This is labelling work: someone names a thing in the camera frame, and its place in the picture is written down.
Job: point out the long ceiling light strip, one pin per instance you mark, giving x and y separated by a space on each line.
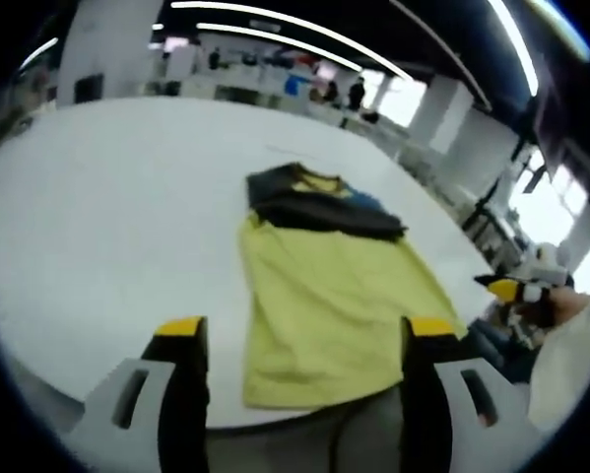
191 5
216 26
522 49

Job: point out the white square pillar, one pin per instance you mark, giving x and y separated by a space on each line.
107 49
442 113

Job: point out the black box cabinet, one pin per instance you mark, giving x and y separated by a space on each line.
88 88

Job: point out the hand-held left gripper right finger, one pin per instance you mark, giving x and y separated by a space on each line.
422 394

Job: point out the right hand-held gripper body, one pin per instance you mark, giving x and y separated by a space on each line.
545 266

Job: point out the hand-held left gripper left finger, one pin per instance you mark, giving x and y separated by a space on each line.
186 394

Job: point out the blue object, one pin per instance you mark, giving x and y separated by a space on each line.
295 85

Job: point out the black stand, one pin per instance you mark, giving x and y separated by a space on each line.
474 219

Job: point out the ceiling air vent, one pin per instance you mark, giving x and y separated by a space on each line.
265 25

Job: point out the person's right hand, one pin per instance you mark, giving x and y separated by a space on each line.
568 303

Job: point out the row of white office desks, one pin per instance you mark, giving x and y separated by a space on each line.
235 91

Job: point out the yellow black blue garment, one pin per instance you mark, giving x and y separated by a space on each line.
324 305

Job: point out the person's white shirt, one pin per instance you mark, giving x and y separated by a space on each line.
570 374

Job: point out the short ceiling light strip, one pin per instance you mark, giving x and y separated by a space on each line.
38 53

